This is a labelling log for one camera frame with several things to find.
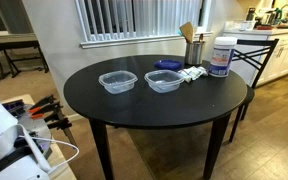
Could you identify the white wipes canister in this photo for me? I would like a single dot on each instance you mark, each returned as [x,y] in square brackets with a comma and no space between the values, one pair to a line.
[221,56]

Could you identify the black bottle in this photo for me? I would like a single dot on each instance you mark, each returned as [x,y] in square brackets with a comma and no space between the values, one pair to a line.
[250,14]

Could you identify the round black table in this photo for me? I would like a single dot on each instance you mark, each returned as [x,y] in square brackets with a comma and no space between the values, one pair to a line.
[150,106]

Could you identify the white window sill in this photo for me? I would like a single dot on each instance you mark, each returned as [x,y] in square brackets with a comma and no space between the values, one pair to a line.
[144,40]

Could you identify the grey metal base plate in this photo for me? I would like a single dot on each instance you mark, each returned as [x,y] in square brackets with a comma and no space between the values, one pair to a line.
[34,126]

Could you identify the white window blinds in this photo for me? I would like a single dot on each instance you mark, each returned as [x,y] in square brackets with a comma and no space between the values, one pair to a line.
[134,16]

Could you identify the white kitchen counter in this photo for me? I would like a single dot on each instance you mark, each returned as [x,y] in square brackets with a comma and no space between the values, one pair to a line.
[284,50]

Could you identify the silver kettle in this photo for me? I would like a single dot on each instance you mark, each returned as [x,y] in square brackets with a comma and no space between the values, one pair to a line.
[268,17]

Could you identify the reddish spoon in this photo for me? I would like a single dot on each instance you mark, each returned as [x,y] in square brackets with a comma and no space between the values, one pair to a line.
[201,37]

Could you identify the metal utensil cup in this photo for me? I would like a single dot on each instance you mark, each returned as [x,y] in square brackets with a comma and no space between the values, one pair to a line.
[194,53]

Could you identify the dark mounting bracket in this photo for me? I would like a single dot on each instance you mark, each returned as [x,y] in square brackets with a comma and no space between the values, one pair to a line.
[13,106]

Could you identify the teal utensil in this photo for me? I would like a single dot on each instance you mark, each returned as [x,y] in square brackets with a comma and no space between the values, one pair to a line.
[178,33]

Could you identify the clear food container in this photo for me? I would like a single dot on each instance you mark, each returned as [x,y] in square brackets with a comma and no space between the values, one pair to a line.
[247,25]

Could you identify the crumpled white cloth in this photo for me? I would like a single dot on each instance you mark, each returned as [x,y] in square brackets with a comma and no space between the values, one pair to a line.
[193,72]

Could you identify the dark bench table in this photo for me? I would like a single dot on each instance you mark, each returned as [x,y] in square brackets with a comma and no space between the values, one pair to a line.
[10,42]

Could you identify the clear plastic bowl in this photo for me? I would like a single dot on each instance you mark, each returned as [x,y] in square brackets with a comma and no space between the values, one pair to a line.
[118,81]
[164,81]

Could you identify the kitchen faucet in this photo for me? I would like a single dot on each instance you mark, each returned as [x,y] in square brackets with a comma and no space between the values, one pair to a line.
[285,8]

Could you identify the wooden spatula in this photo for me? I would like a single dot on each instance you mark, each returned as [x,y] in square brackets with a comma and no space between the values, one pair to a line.
[187,31]

